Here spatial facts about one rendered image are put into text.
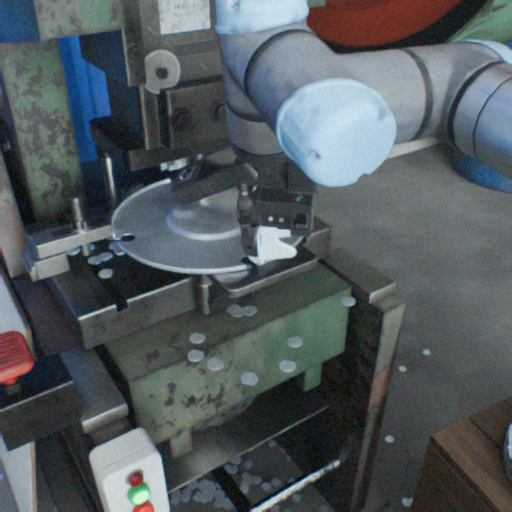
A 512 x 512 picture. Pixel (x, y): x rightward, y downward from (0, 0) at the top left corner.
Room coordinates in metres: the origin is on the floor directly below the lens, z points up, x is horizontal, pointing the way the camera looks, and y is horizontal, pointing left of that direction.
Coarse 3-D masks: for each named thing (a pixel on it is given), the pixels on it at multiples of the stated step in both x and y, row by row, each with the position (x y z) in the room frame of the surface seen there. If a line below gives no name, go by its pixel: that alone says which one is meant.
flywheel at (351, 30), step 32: (352, 0) 1.01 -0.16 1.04; (384, 0) 0.93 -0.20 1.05; (416, 0) 0.86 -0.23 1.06; (448, 0) 0.81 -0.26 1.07; (480, 0) 0.82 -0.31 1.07; (320, 32) 1.04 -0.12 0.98; (352, 32) 0.97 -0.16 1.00; (384, 32) 0.91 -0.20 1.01; (416, 32) 0.85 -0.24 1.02; (448, 32) 0.92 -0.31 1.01
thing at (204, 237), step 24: (144, 192) 0.80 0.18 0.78; (168, 192) 0.80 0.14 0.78; (120, 216) 0.72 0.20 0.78; (144, 216) 0.72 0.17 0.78; (168, 216) 0.72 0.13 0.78; (192, 216) 0.71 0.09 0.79; (216, 216) 0.71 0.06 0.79; (144, 240) 0.65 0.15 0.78; (168, 240) 0.65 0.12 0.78; (192, 240) 0.65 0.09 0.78; (216, 240) 0.65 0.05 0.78; (240, 240) 0.65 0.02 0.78; (288, 240) 0.65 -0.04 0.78; (168, 264) 0.59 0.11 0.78; (192, 264) 0.59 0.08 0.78; (216, 264) 0.59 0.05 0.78; (240, 264) 0.59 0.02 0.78
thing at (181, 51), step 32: (160, 0) 0.73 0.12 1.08; (192, 0) 0.76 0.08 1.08; (160, 32) 0.73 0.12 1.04; (192, 32) 0.76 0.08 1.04; (160, 64) 0.72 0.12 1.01; (192, 64) 0.76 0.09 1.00; (128, 96) 0.74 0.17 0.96; (160, 96) 0.71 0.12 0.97; (192, 96) 0.72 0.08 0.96; (224, 96) 0.75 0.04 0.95; (128, 128) 0.75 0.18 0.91; (160, 128) 0.72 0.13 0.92; (192, 128) 0.72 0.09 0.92; (224, 128) 0.75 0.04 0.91
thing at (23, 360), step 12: (0, 336) 0.47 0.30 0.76; (12, 336) 0.47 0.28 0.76; (0, 348) 0.46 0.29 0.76; (12, 348) 0.46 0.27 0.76; (24, 348) 0.46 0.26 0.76; (0, 360) 0.44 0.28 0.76; (12, 360) 0.44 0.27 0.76; (24, 360) 0.44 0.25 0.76; (0, 372) 0.42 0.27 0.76; (12, 372) 0.42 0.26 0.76; (24, 372) 0.43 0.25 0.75
